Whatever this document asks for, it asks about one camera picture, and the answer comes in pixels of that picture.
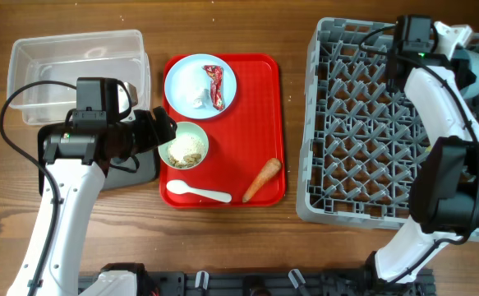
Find clear plastic bin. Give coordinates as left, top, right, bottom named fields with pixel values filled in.
left=7, top=30, right=151, bottom=125

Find light blue plate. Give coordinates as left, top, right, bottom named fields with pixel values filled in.
left=164, top=53, right=237, bottom=119

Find white tissue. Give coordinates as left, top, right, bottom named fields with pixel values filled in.
left=187, top=88, right=210, bottom=109

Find white plastic spoon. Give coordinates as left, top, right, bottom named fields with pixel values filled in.
left=166, top=179, right=232, bottom=203

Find orange carrot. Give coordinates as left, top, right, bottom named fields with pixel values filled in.
left=242, top=158, right=282, bottom=203

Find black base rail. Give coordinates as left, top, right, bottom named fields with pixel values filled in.
left=77, top=262, right=433, bottom=296

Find red plastic tray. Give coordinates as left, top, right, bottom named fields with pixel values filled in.
left=159, top=53, right=284, bottom=209

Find black tray bin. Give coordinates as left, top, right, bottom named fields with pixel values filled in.
left=37, top=123, right=160, bottom=191

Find light blue bowl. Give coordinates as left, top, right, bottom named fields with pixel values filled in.
left=454, top=49, right=479, bottom=100

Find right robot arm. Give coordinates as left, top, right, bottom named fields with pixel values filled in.
left=363, top=50, right=479, bottom=292

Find green bowl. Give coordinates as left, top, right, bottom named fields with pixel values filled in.
left=159, top=122, right=210, bottom=170

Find grey dishwasher rack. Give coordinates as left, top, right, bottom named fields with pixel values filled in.
left=296, top=16, right=479, bottom=244

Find rice and food scraps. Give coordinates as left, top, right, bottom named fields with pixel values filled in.
left=167, top=134, right=205, bottom=169

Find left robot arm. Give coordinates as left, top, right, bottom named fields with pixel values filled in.
left=7, top=159, right=157, bottom=295

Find red snack wrapper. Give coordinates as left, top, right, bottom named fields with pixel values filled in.
left=202, top=65, right=225, bottom=111

